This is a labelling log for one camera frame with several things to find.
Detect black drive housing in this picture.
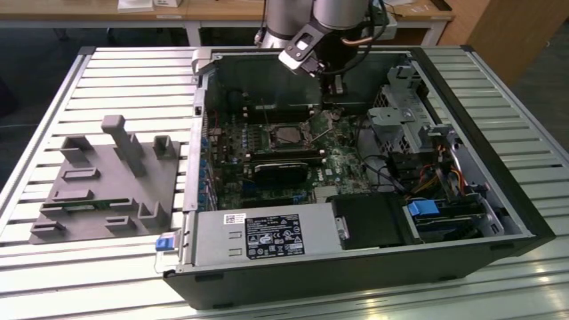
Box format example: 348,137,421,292
328,193,418,251

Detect silver square CPU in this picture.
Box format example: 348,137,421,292
270,125,304,143

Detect black camera cable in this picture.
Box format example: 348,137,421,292
314,41,376,76

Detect silver chip heat sink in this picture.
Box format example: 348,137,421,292
313,185,338,203

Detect black open PC case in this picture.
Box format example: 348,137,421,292
161,45,557,309

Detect metal socket cover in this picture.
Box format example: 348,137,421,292
309,109,344,134

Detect black wires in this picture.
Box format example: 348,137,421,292
360,155,405,194

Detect blue case latch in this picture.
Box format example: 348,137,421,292
155,233,177,251

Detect black RAM slot bank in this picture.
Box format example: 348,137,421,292
250,149,324,165
241,102,312,123

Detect black hard disk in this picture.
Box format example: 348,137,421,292
413,213,485,243

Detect metal drive cage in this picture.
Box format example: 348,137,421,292
366,65,458,154

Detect yellow orange wire bundle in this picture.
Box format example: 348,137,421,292
410,143,468,201

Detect blue disk carrier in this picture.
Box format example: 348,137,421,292
406,199,441,219

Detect gray parts rack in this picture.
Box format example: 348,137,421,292
27,115,183,246

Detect wooden cabinet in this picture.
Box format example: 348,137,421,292
437,0,569,86

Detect wooden desk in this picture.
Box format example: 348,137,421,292
0,0,457,46

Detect gray power supply unit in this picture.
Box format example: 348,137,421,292
177,203,346,267

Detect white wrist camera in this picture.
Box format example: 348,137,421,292
278,21,324,78

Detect CPU socket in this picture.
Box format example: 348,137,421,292
265,122,314,151

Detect green motherboard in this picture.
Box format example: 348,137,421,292
201,106,374,213

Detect black graphics card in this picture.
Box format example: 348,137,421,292
252,159,310,184

